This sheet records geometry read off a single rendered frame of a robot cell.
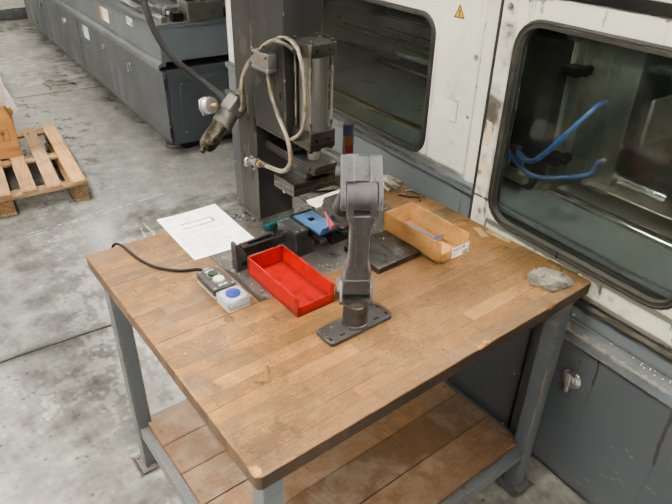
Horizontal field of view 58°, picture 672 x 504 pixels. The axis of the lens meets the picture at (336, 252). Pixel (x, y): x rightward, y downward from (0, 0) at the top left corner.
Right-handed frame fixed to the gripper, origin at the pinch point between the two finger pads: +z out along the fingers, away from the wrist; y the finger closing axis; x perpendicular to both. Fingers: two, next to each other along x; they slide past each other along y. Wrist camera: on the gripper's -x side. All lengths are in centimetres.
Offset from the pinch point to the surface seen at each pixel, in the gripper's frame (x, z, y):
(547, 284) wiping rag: -40, -16, -46
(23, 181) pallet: 34, 218, 206
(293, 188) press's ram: 9.2, -8.1, 11.3
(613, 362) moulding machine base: -54, -5, -74
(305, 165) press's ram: 2.7, -10.0, 16.3
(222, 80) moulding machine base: -124, 193, 239
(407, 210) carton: -33.7, 6.6, -0.5
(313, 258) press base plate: 4.4, 10.6, -2.9
